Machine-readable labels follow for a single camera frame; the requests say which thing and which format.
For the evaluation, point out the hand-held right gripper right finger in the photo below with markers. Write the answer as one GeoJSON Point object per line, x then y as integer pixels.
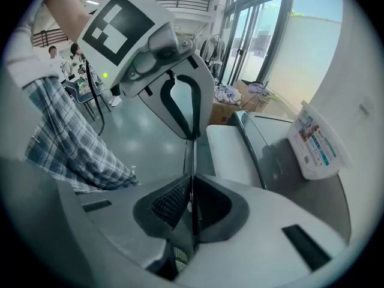
{"type": "Point", "coordinates": [258, 238]}

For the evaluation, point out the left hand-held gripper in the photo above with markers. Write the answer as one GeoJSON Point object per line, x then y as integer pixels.
{"type": "Point", "coordinates": [126, 28]}

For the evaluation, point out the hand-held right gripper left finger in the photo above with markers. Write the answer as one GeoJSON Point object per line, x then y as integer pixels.
{"type": "Point", "coordinates": [120, 214]}

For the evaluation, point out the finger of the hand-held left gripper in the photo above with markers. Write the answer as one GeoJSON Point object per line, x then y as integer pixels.
{"type": "Point", "coordinates": [205, 94]}

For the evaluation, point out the white pull-out drawer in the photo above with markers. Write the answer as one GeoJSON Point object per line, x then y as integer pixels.
{"type": "Point", "coordinates": [231, 154]}

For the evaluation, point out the person's left forearm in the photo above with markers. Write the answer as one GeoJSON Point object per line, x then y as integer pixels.
{"type": "Point", "coordinates": [67, 7]}

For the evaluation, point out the pile of pastel clothes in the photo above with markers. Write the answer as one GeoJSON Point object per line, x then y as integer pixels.
{"type": "Point", "coordinates": [226, 94]}

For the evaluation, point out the low brown cardboard box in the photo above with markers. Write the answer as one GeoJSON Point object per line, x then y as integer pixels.
{"type": "Point", "coordinates": [222, 112]}

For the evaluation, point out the clothes rack with garments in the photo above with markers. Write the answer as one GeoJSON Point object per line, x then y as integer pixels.
{"type": "Point", "coordinates": [211, 51]}

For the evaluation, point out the tall brown cardboard box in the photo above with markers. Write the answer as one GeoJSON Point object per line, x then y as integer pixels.
{"type": "Point", "coordinates": [255, 100]}

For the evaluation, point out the purple garment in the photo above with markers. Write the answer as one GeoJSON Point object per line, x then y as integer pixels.
{"type": "Point", "coordinates": [256, 88]}

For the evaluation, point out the blue chair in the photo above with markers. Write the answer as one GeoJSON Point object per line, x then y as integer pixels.
{"type": "Point", "coordinates": [79, 93]}

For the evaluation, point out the black washing machine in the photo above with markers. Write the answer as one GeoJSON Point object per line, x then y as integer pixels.
{"type": "Point", "coordinates": [279, 160]}

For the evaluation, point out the glass door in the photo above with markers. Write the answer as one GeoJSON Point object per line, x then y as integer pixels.
{"type": "Point", "coordinates": [258, 31]}

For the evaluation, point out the person's plaid skirt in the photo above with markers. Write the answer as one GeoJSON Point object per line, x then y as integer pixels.
{"type": "Point", "coordinates": [75, 142]}

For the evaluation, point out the white plastic lidded container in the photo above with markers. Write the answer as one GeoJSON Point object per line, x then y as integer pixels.
{"type": "Point", "coordinates": [318, 142]}

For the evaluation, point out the person's pink shirt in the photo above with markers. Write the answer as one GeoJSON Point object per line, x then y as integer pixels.
{"type": "Point", "coordinates": [27, 46]}

